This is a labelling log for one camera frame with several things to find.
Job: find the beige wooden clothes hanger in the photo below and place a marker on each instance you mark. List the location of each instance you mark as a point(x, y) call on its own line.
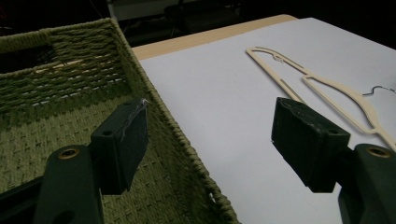
point(330, 84)

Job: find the green woven basket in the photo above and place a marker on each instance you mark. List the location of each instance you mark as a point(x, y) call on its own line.
point(77, 81)

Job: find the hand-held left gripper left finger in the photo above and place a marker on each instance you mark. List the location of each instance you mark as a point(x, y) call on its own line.
point(93, 161)

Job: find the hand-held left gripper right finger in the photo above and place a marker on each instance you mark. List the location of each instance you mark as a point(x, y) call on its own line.
point(314, 146)

